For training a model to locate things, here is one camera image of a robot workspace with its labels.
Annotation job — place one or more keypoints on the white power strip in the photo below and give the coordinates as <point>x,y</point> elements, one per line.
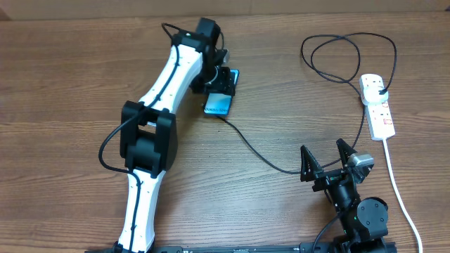
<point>379,117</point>

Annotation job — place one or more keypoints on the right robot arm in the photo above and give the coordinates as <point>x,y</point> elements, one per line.
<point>364,222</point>

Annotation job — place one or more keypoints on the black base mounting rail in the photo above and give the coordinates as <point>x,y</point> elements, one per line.
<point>239,249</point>

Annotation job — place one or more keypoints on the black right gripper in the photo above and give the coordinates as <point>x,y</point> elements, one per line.
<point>326,177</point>

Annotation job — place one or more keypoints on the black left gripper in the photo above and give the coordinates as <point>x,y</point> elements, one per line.
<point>223,83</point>

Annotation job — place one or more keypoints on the white charger plug adapter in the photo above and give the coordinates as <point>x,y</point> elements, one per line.
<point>372,95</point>

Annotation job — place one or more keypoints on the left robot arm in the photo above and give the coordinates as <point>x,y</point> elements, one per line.
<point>148,135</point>

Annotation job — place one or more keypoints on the blue Galaxy smartphone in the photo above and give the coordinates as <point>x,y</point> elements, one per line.
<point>218,104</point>

